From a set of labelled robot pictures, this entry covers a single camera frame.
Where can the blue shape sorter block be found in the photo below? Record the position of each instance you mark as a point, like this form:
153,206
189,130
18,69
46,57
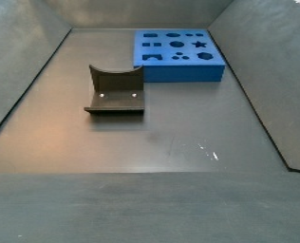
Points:
177,55

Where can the black curved bracket holder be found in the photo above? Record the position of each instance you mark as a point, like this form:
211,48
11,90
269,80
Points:
118,90

